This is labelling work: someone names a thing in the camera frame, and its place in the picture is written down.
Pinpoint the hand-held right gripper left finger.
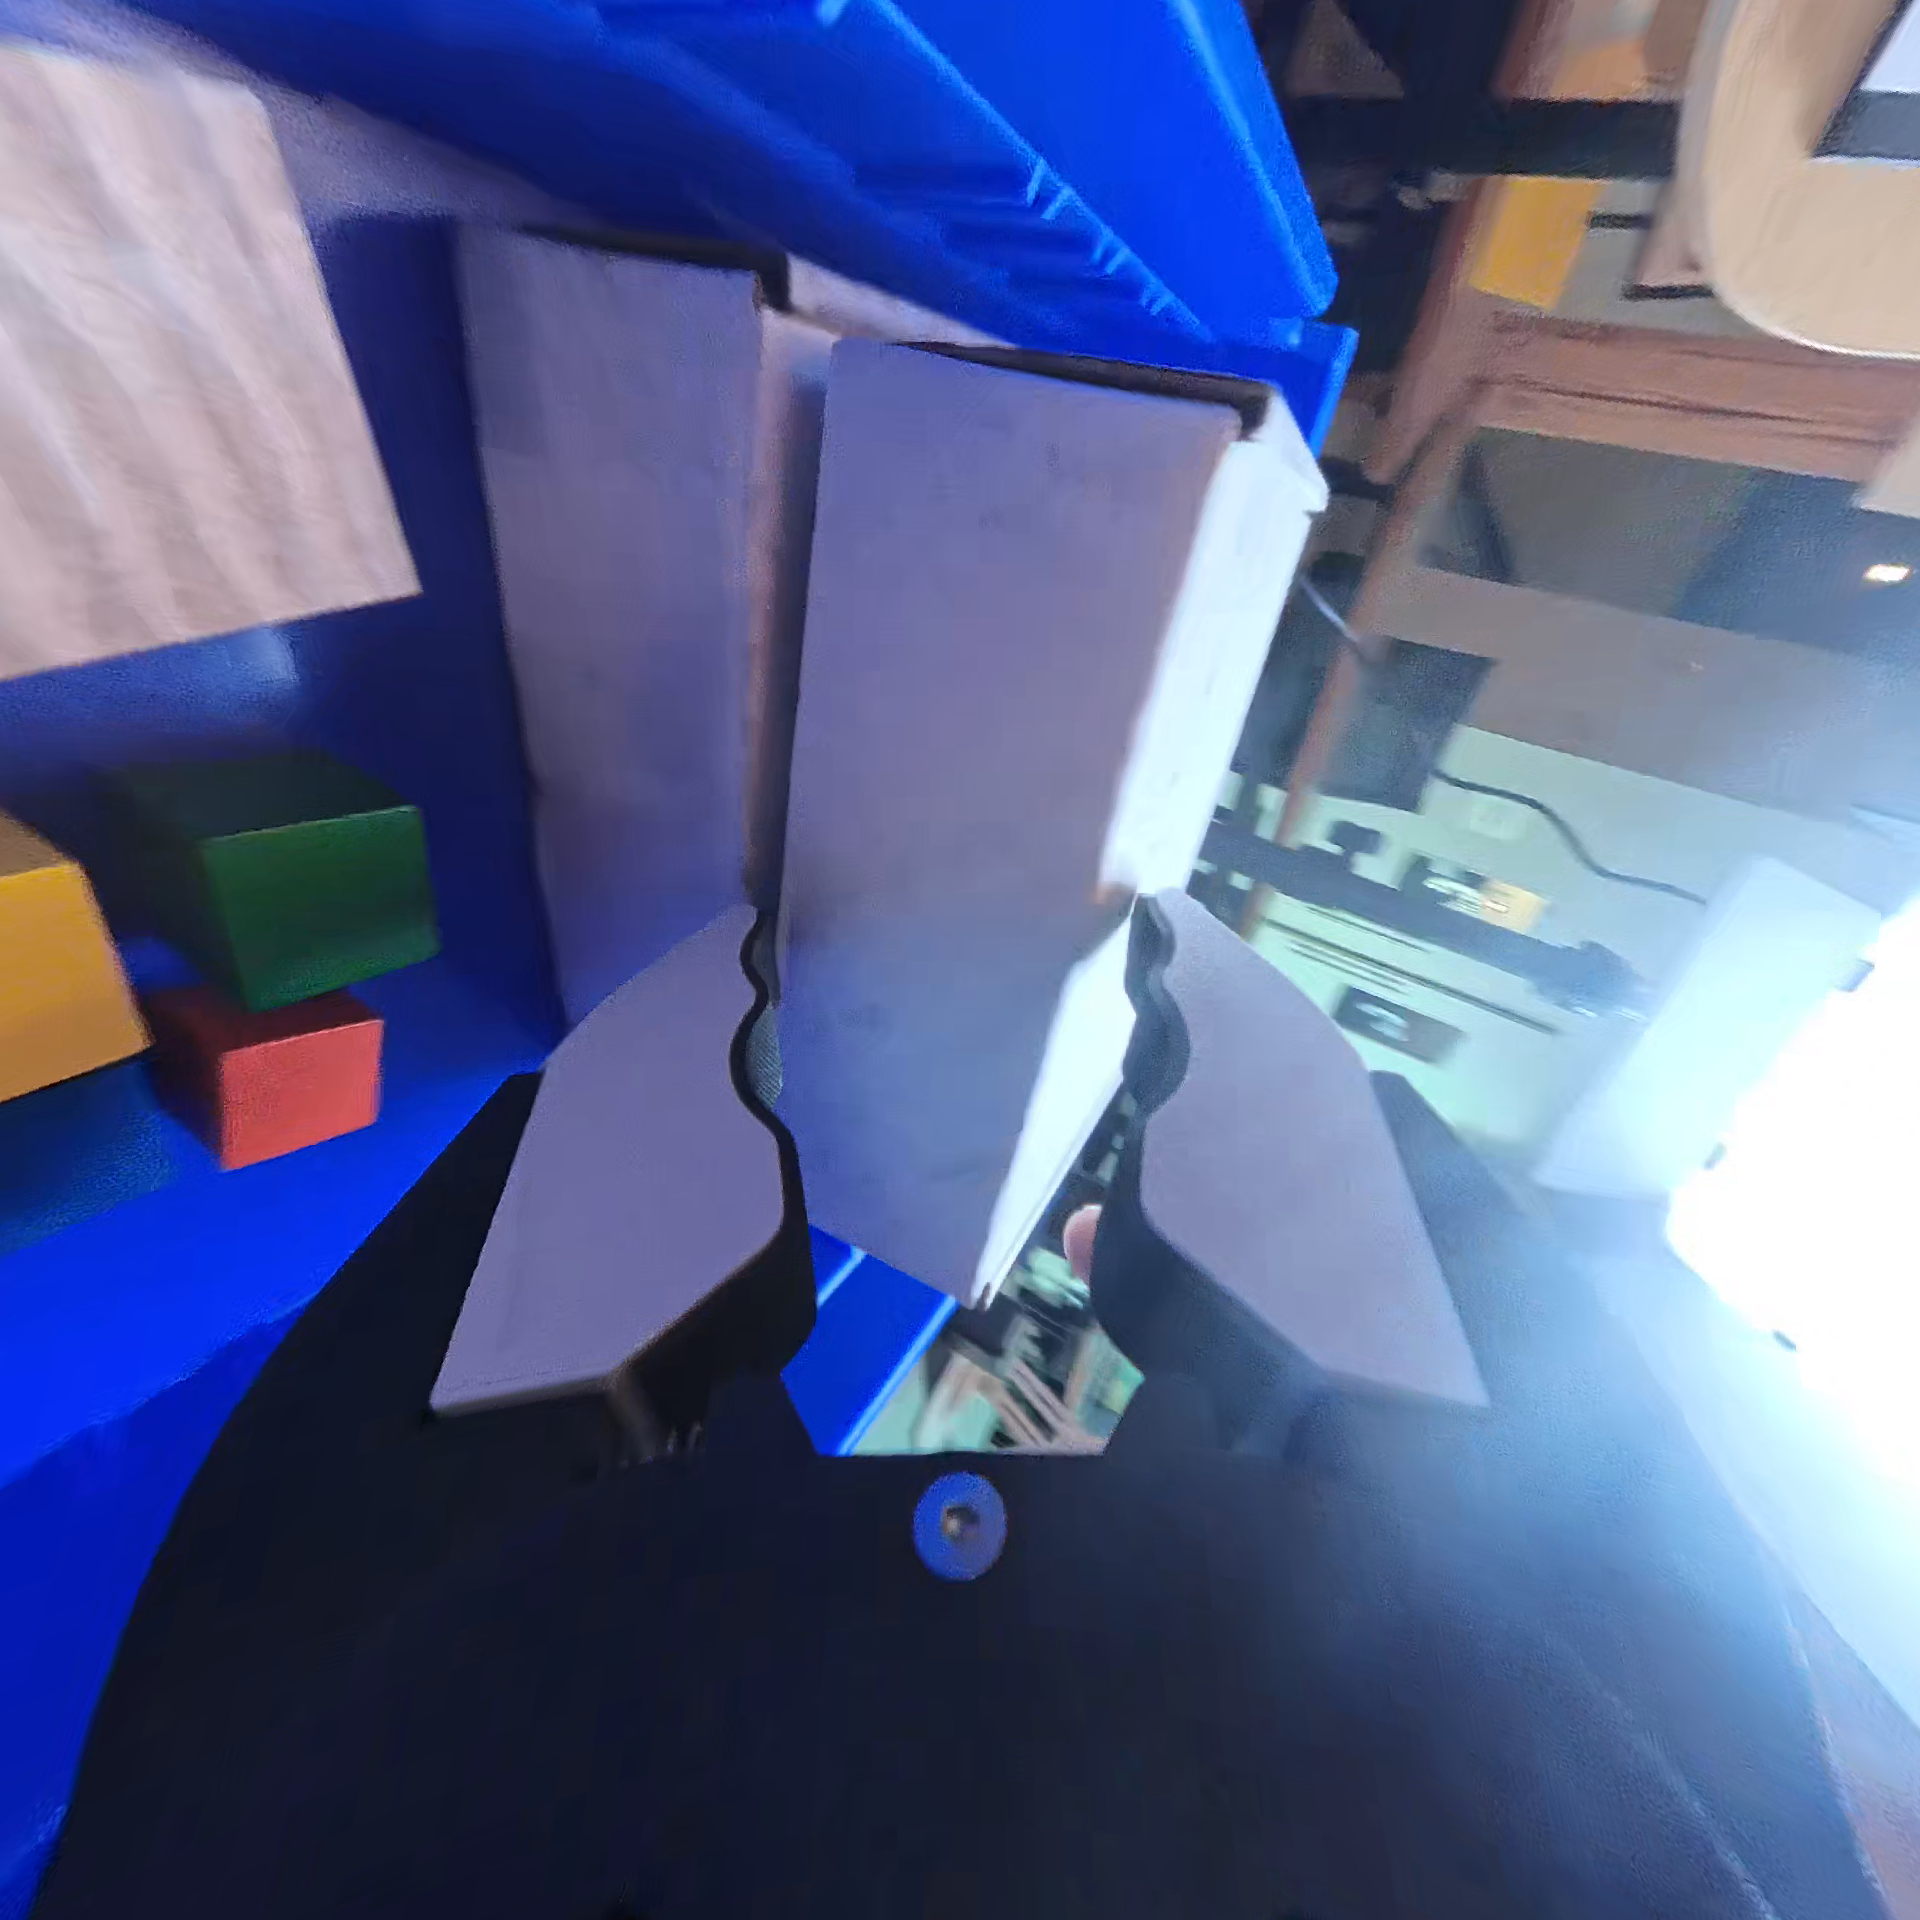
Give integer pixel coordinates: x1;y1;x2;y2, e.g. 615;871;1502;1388
431;902;818;1458

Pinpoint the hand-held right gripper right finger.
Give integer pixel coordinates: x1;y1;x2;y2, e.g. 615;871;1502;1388
1089;888;1488;1411

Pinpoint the red cube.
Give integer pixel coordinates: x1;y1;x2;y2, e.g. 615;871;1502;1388
149;981;388;1173

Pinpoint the green cube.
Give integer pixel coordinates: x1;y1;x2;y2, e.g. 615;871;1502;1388
110;747;440;1010

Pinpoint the cardboard box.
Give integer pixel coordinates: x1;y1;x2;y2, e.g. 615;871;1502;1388
454;220;1332;1309

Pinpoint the yellow cube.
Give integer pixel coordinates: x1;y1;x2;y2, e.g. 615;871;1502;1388
0;808;155;1106

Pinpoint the light wooden cube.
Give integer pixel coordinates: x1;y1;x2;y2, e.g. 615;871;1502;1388
0;41;425;678

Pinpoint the blue plastic bin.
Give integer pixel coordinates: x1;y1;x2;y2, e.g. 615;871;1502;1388
0;0;1363;1487

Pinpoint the black cable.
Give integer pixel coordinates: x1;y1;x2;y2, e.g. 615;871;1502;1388
1304;567;1716;907

